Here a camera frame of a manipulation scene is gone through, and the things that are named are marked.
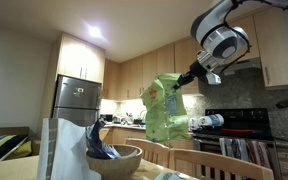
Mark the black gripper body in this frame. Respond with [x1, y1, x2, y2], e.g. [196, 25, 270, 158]
[183, 61, 208, 83]

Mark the green popcorn bag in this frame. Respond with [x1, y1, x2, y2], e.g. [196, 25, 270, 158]
[139, 72, 191, 144]

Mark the green striped cloth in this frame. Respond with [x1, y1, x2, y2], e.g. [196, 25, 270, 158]
[155, 170, 187, 180]

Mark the blue snack bag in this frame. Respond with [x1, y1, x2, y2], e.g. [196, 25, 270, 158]
[85, 118, 122, 160]

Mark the white paper bag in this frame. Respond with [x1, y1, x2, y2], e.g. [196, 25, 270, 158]
[37, 117, 102, 180]

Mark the white mug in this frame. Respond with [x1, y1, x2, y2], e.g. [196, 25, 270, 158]
[189, 118, 201, 132]

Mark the paper towel roll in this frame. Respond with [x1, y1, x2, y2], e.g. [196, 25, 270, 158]
[198, 114, 226, 129]

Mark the wooden upper cabinet row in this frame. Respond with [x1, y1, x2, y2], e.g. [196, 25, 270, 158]
[103, 14, 262, 102]

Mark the black kitchen stove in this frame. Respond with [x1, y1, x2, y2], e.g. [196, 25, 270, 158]
[193, 108, 280, 180]

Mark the curved wooden chair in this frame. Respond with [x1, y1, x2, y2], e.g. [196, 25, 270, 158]
[124, 137, 172, 168]
[168, 148, 275, 180]

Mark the black countertop appliance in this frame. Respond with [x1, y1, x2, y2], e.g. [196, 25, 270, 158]
[99, 114, 115, 124]

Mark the grey striped dish towel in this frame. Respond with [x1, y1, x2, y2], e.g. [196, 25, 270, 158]
[219, 138, 250, 162]

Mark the ceiling light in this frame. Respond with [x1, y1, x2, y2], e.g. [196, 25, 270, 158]
[83, 23, 109, 44]

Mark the wooden bowl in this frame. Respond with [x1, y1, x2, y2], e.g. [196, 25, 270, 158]
[86, 143, 144, 180]

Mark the red striped dish towel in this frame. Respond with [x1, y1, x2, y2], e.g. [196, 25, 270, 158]
[247, 140, 276, 169]

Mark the stainless steel refrigerator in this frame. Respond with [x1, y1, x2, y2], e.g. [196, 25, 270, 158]
[52, 74, 103, 127]

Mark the yellow pillow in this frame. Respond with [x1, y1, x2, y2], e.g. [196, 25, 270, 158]
[7, 140, 34, 160]

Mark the striped pillow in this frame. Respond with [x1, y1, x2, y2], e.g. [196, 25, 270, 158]
[0, 134, 31, 167]

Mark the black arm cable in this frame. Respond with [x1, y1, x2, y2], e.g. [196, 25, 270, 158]
[222, 0, 288, 66]

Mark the wooden cabinet with two handles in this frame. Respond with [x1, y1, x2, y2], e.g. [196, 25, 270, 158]
[57, 32, 107, 84]

